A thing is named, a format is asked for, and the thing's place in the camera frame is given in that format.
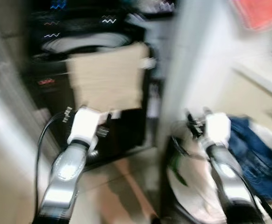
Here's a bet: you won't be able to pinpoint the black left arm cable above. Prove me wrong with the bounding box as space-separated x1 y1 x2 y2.
33 111 72 220

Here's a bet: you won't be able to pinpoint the red cloth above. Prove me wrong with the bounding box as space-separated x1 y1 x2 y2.
231 0 272 31

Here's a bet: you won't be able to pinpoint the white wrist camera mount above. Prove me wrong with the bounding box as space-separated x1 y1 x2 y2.
68 106 102 145
203 111 233 148

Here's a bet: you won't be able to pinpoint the blue denim jeans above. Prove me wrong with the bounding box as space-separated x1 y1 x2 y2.
227 117 272 202

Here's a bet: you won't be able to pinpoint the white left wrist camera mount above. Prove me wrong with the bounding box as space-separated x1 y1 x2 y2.
68 106 102 145

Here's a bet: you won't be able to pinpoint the beige cloth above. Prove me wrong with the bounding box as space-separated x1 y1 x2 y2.
66 42 151 112

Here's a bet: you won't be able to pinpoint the white laundry basket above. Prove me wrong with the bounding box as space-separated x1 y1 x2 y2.
166 119 272 224

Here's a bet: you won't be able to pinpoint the cream cabinet with handle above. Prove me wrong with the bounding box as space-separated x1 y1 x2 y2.
220 61 272 140

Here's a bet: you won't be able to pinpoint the black top-load washing machine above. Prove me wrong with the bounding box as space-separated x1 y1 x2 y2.
26 0 161 165

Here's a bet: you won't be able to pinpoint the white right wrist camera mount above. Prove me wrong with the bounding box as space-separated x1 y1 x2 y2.
203 111 233 148

